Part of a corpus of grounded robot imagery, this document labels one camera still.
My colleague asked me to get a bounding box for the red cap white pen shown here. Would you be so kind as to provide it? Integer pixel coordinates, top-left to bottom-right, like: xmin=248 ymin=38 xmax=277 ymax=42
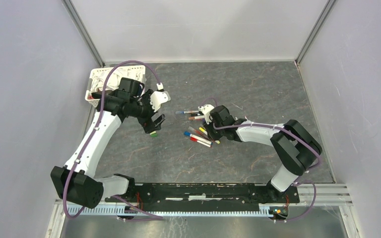
xmin=190 ymin=137 xmax=212 ymax=148

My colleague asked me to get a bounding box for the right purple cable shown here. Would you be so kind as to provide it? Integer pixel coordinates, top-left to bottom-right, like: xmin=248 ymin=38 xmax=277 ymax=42
xmin=200 ymin=97 xmax=322 ymax=223

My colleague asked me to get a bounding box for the brown cap pen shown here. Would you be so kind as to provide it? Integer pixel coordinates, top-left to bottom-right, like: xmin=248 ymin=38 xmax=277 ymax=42
xmin=188 ymin=115 xmax=205 ymax=120

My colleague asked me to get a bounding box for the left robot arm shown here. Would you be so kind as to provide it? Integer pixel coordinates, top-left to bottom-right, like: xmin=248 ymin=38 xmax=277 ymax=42
xmin=50 ymin=77 xmax=171 ymax=209

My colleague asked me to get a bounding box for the black item in basket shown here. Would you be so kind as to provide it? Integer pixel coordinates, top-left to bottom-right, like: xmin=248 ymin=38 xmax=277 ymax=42
xmin=91 ymin=93 xmax=101 ymax=100

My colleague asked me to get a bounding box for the white plastic basket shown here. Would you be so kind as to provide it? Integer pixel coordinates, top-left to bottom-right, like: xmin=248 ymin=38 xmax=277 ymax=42
xmin=84 ymin=65 xmax=146 ymax=109

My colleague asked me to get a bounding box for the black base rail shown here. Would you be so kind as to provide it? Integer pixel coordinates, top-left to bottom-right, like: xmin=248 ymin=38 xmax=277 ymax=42
xmin=121 ymin=182 xmax=300 ymax=212

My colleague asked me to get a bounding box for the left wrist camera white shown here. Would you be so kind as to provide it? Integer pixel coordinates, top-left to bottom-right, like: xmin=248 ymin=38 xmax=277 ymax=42
xmin=150 ymin=91 xmax=171 ymax=112

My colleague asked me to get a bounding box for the white cloth in basket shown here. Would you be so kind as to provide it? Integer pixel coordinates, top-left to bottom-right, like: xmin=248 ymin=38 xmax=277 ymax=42
xmin=91 ymin=67 xmax=144 ymax=93

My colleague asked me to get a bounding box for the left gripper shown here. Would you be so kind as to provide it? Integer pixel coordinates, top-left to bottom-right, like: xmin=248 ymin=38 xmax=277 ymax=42
xmin=130 ymin=89 xmax=166 ymax=133

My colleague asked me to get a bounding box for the right base electronics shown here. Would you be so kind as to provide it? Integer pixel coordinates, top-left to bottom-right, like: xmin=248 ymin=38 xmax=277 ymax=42
xmin=268 ymin=207 xmax=289 ymax=220

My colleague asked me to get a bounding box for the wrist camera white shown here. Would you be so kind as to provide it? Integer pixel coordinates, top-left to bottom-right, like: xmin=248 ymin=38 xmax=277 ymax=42
xmin=150 ymin=91 xmax=171 ymax=112
xmin=198 ymin=104 xmax=215 ymax=122

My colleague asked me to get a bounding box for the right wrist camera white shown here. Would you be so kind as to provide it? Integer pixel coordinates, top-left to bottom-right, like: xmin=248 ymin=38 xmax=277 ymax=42
xmin=198 ymin=104 xmax=215 ymax=122

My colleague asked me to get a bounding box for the grey slotted cable duct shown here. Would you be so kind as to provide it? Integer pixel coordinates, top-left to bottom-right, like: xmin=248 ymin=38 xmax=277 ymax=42
xmin=81 ymin=205 xmax=273 ymax=218

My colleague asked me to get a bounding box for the blue cap white pen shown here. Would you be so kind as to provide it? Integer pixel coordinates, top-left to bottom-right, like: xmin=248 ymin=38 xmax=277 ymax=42
xmin=184 ymin=131 xmax=212 ymax=145

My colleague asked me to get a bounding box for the blue cap silver pen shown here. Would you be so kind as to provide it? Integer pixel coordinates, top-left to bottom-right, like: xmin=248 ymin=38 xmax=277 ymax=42
xmin=175 ymin=110 xmax=199 ymax=115

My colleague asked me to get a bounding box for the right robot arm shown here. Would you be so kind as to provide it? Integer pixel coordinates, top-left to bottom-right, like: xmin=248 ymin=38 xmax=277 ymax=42
xmin=198 ymin=104 xmax=322 ymax=202

